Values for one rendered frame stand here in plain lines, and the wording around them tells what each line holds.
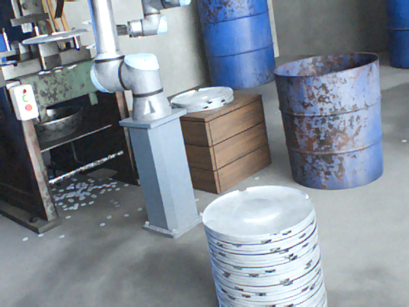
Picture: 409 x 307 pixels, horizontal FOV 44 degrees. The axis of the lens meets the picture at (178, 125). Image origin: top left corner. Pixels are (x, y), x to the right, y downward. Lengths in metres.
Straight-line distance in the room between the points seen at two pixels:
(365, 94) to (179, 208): 0.83
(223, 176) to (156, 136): 0.51
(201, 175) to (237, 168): 0.17
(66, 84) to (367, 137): 1.29
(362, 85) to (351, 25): 3.07
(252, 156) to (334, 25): 3.00
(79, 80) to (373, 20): 3.25
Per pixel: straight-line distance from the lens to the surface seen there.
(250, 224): 1.30
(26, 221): 2.37
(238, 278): 1.31
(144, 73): 1.80
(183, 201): 1.94
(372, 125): 2.11
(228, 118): 2.21
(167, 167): 1.85
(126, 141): 2.44
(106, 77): 1.89
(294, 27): 5.43
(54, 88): 2.29
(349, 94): 2.01
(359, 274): 1.61
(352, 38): 5.11
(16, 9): 2.41
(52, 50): 2.36
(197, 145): 2.20
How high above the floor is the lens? 0.88
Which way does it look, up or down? 15 degrees down
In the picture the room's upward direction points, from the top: 11 degrees counter-clockwise
